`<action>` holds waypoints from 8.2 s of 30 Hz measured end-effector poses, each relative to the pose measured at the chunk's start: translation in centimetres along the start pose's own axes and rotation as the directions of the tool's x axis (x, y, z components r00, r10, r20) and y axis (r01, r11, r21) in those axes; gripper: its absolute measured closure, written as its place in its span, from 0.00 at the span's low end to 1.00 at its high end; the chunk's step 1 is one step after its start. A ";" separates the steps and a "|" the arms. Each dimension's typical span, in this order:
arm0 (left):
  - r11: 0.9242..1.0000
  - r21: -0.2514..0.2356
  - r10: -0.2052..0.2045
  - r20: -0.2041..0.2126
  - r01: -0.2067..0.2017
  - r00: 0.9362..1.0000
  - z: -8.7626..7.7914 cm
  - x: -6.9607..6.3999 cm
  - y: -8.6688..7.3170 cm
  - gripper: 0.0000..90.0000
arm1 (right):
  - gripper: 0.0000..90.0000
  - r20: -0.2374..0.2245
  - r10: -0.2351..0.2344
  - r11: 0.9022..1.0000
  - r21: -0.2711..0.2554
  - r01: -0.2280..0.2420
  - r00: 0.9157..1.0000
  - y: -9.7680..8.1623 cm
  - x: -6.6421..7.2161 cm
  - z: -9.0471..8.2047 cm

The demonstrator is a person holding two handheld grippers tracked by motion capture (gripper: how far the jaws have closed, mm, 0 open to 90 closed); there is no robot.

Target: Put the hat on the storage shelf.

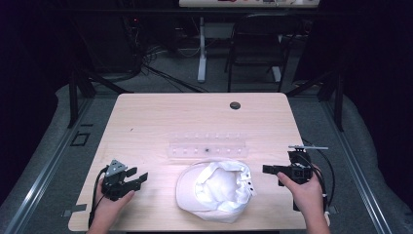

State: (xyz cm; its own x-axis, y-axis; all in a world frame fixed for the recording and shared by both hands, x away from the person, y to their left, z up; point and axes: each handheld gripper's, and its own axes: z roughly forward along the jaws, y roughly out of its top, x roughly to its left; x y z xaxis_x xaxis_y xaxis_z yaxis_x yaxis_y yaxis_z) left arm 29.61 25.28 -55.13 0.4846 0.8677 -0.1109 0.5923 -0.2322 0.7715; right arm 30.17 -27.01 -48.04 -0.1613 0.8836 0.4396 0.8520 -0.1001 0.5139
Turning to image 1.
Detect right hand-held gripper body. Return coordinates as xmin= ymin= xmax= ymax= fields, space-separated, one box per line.
xmin=282 ymin=144 xmax=329 ymax=186

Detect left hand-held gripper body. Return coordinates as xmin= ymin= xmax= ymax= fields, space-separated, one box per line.
xmin=100 ymin=159 xmax=134 ymax=202

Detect person's right hand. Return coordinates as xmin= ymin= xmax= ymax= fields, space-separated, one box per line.
xmin=277 ymin=165 xmax=326 ymax=215

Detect person's left hand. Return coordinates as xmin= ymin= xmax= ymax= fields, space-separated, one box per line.
xmin=92 ymin=178 xmax=135 ymax=225

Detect grey tape strip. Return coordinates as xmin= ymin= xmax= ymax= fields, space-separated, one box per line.
xmin=60 ymin=203 xmax=89 ymax=218

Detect white baseball cap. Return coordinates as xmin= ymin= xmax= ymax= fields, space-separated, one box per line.
xmin=174 ymin=159 xmax=257 ymax=224

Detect clear plastic rack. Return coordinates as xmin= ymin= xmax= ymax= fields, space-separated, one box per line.
xmin=167 ymin=131 xmax=249 ymax=161

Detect black metal stand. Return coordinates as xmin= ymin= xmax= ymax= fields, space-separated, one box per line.
xmin=66 ymin=63 xmax=134 ymax=130
xmin=284 ymin=69 xmax=346 ymax=133

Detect black chair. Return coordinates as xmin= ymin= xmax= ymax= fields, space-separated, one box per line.
xmin=224 ymin=13 xmax=302 ymax=94

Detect white background desk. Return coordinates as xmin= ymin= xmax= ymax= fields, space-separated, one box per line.
xmin=178 ymin=0 xmax=321 ymax=84

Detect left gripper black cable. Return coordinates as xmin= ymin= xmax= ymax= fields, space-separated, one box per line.
xmin=88 ymin=167 xmax=109 ymax=229

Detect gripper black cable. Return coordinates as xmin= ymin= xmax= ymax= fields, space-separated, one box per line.
xmin=88 ymin=167 xmax=109 ymax=229
xmin=301 ymin=138 xmax=336 ymax=209

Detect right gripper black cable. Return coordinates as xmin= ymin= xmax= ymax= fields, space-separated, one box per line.
xmin=301 ymin=138 xmax=336 ymax=209

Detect aluminium floor rail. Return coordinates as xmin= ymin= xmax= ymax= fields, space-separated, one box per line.
xmin=0 ymin=97 xmax=95 ymax=234
xmin=320 ymin=99 xmax=394 ymax=234

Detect black floor cables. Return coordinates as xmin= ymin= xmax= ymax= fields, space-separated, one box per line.
xmin=141 ymin=45 xmax=209 ymax=95

